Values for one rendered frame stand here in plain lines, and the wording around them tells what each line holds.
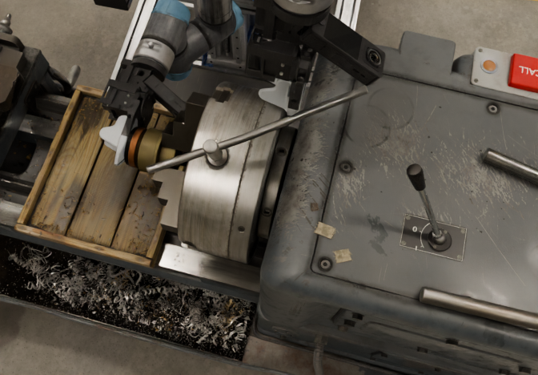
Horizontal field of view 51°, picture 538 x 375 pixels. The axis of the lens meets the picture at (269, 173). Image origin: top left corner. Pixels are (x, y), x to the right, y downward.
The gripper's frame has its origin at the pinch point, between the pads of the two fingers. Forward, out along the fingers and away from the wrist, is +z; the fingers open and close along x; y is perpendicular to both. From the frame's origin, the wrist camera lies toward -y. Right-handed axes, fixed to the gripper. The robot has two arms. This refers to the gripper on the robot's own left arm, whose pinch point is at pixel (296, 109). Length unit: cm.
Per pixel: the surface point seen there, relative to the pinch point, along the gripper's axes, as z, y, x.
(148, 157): 23.4, 24.5, 0.4
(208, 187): 14.5, 10.7, 8.0
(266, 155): 10.7, 3.0, 1.8
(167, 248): 50, 21, 6
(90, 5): 115, 106, -120
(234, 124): 10.1, 9.5, -1.9
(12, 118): 43, 63, -11
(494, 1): 102, -65, -170
